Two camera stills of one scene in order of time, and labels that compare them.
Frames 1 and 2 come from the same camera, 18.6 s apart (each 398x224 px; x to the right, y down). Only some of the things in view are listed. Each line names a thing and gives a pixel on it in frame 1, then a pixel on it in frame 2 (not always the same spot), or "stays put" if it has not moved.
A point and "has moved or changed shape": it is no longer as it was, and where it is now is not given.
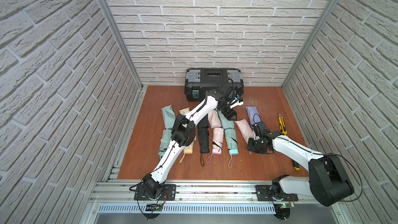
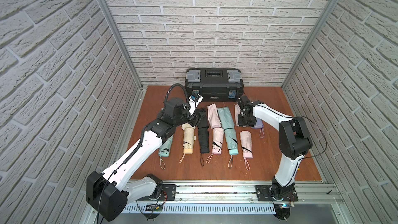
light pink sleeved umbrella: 246,130 has moved or changed shape
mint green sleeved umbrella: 232,144 stays put
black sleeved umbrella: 203,141 stays put
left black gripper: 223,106 → 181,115
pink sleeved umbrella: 218,135 stays put
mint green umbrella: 165,142 stays put
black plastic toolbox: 198,81 stays put
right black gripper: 250,147 → 241,123
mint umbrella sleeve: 225,123 stays put
